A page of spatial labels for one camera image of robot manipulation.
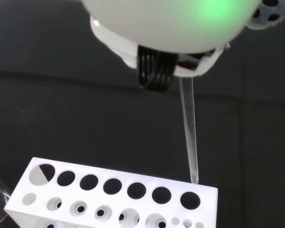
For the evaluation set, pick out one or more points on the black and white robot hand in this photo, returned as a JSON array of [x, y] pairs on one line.
[[171, 31]]

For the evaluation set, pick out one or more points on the black bench cloth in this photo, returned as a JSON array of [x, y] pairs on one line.
[[61, 114]]

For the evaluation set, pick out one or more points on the white test tube rack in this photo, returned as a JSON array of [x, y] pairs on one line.
[[114, 197]]

